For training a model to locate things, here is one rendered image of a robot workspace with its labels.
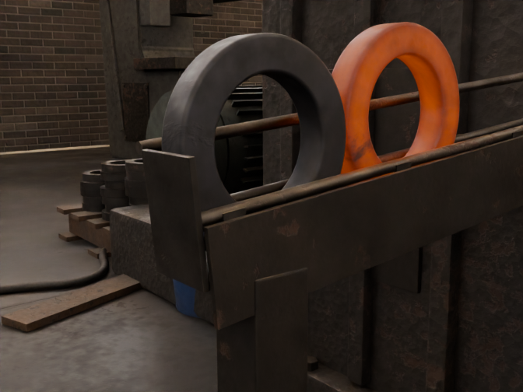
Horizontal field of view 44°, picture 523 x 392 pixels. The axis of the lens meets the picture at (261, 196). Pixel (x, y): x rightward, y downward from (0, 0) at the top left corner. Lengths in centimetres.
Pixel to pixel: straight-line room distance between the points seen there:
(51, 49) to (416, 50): 638
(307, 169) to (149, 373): 112
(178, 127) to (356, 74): 20
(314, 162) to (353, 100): 7
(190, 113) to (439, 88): 32
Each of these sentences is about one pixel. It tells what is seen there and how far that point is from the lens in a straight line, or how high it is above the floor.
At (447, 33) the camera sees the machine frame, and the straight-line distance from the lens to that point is 114.
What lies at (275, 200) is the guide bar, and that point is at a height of 61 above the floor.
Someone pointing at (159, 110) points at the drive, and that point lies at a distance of 210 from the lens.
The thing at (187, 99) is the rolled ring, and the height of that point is 70.
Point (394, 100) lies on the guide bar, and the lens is 76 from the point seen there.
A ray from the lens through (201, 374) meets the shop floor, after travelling 163.
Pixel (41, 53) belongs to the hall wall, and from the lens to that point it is 692.
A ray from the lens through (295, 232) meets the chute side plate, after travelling 55.
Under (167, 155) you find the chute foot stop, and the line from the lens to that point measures 50.
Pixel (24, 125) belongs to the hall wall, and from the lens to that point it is 686.
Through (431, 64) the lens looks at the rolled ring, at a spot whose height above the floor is 73.
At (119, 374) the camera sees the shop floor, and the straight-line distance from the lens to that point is 167.
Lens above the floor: 71
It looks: 10 degrees down
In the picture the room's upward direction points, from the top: straight up
